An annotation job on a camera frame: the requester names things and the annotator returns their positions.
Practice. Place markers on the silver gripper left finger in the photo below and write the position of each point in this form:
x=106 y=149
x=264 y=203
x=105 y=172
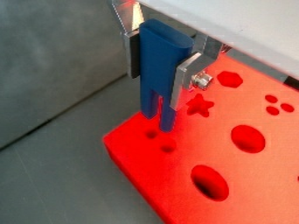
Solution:
x=129 y=17

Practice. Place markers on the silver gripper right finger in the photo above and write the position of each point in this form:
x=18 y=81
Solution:
x=189 y=72

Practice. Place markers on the blue two-pronged peg object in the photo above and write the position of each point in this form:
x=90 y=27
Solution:
x=164 y=47

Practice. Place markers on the red shape-sorter board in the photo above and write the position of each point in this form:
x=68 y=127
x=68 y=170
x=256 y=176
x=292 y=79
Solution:
x=225 y=167

